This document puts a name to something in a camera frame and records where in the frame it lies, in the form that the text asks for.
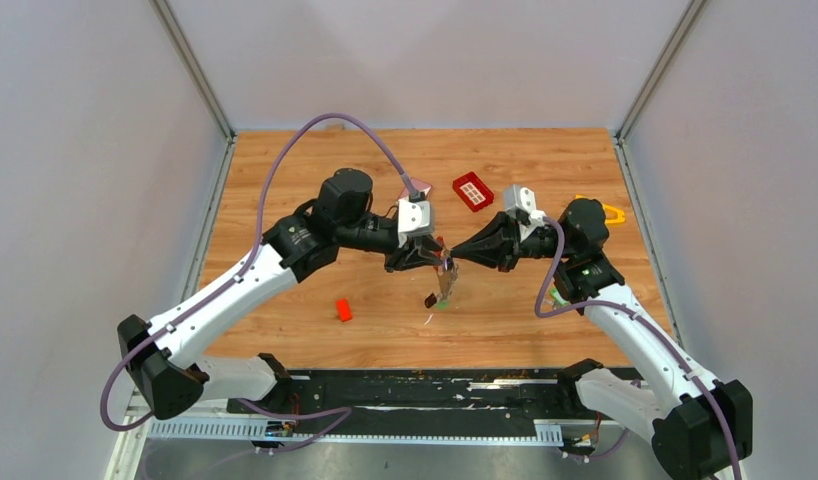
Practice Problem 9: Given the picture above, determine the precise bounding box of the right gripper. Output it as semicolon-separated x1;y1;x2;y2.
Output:
449;210;572;272

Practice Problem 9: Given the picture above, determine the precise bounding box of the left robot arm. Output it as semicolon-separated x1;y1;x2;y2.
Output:
118;168;442;420

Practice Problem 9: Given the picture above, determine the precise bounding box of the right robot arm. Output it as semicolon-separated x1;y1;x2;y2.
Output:
452;198;753;479

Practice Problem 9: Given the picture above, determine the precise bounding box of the red window brick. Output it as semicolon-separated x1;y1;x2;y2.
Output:
452;171;495;213

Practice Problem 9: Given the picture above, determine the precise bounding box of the playing card box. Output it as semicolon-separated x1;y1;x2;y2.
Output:
397;175;433;201

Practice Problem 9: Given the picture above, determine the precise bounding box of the red rectangular block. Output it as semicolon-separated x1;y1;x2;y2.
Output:
335;298;353;322

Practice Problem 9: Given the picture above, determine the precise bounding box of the yellow triangular brick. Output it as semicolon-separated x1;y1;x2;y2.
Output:
594;199;626;226

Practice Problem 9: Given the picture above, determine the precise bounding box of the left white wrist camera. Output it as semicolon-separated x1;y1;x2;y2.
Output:
397;198;435;247

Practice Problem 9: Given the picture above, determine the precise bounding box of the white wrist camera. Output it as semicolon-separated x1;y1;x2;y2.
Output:
397;198;435;247
503;184;546;230

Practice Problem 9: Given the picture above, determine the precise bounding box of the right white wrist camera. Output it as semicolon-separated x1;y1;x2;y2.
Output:
503;184;546;230

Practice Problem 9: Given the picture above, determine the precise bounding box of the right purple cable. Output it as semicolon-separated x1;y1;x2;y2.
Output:
534;215;743;480

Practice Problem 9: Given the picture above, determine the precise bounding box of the white slotted cable duct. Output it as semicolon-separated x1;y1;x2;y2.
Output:
147;417;565;448

